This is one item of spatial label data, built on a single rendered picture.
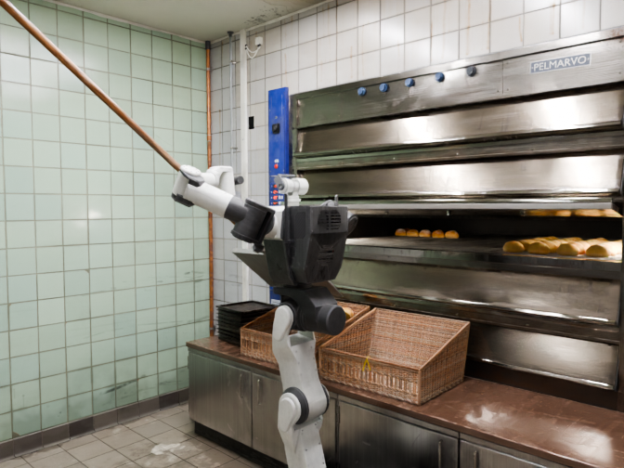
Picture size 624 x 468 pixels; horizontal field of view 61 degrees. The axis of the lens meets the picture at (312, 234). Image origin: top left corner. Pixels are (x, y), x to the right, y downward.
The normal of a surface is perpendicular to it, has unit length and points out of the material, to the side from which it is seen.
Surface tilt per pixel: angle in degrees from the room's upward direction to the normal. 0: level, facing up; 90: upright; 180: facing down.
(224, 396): 90
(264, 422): 90
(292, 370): 90
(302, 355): 74
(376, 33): 90
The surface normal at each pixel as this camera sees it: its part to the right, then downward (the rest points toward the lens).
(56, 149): 0.73, 0.04
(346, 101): -0.69, 0.04
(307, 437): 0.70, -0.25
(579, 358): -0.64, -0.30
